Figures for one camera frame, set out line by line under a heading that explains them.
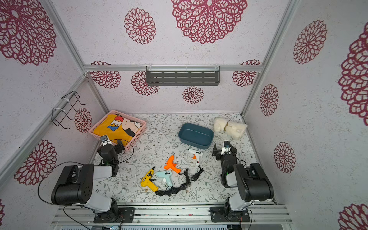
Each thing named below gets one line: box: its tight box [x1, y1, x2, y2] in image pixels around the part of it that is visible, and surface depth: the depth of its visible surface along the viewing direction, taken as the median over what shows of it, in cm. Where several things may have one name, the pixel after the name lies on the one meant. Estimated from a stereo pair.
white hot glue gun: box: [188, 149, 204, 166], surface depth 97 cm
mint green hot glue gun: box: [155, 170, 173, 188], surface depth 87 cm
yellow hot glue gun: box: [140, 166, 159, 193], surface depth 85 cm
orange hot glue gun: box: [163, 154, 182, 174], surface depth 92 cm
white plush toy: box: [213, 117, 248, 140], surface depth 102 cm
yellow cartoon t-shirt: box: [92, 114, 142, 146], surface depth 105 cm
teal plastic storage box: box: [178, 123, 215, 150], surface depth 108 cm
